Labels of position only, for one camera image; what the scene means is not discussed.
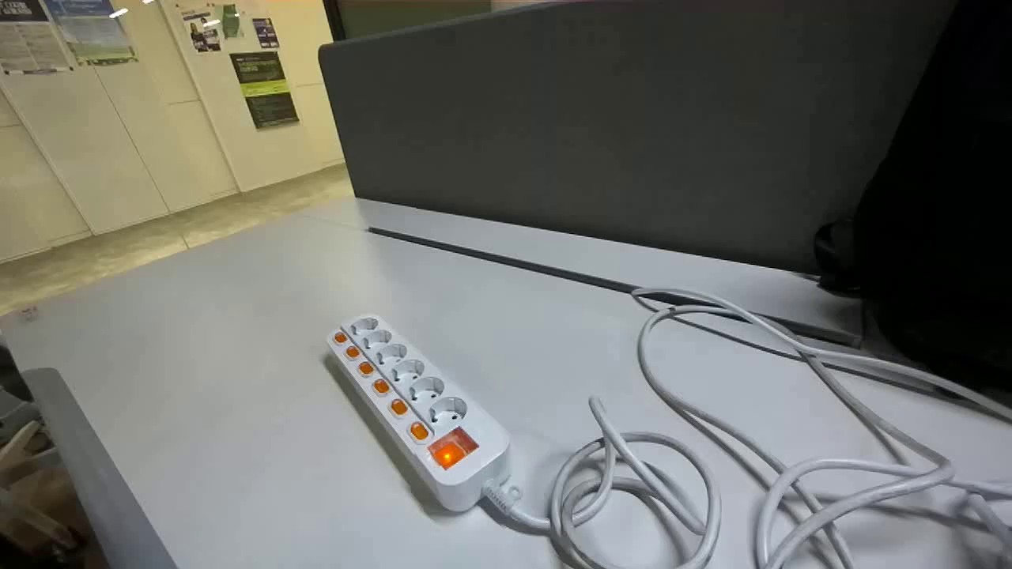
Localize white six-socket power strip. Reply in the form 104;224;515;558
323;310;515;514

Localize grey desk partition panel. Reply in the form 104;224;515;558
318;0;958;274

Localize black and green poster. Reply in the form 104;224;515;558
228;47;305;131

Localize small dark blue poster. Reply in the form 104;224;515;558
249;14;284;55

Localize small dark photo poster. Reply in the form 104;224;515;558
181;5;225;58

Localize black cloth cover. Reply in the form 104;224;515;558
812;0;1012;396

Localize white power strip cable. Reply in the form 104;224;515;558
477;282;1012;569

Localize small green wall poster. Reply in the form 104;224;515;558
220;0;246;43

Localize blue landscape wall poster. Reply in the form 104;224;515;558
44;0;140;69

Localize pale text wall poster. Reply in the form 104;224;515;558
0;0;78;79

